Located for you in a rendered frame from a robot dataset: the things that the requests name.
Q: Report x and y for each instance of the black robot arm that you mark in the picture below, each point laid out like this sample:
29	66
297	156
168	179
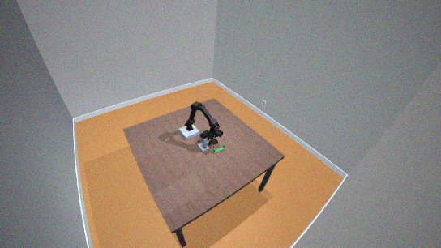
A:
213	123

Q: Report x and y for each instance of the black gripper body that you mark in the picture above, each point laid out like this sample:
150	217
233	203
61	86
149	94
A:
211	136

